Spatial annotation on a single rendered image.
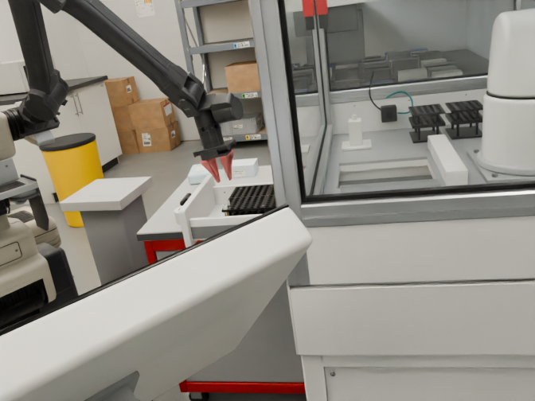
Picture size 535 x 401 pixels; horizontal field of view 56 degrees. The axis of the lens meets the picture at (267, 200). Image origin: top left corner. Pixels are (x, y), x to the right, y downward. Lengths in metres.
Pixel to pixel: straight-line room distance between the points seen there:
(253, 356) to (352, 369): 0.91
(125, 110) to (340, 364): 5.20
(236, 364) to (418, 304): 1.11
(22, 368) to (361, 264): 0.57
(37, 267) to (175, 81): 0.69
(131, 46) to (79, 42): 5.34
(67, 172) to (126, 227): 1.85
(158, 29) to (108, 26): 4.85
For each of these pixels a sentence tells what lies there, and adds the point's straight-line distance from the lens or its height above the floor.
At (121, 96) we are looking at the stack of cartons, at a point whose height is 0.66.
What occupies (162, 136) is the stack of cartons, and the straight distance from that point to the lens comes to 5.81.
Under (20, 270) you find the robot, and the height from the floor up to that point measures 0.80.
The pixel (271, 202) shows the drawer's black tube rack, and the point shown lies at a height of 0.90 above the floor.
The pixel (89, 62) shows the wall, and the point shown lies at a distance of 6.52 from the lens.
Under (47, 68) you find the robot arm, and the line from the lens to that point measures 1.38.
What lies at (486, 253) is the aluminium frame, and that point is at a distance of 0.85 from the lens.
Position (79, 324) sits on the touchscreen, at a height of 1.19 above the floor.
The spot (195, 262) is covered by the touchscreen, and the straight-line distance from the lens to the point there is 0.45.
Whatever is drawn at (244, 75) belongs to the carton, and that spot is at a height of 0.76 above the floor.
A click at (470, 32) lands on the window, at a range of 0.76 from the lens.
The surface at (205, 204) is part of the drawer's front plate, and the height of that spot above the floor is 0.88.
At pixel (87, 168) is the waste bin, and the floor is 0.45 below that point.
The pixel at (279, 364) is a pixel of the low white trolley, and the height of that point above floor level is 0.22.
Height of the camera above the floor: 1.39
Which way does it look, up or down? 21 degrees down
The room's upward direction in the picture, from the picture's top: 8 degrees counter-clockwise
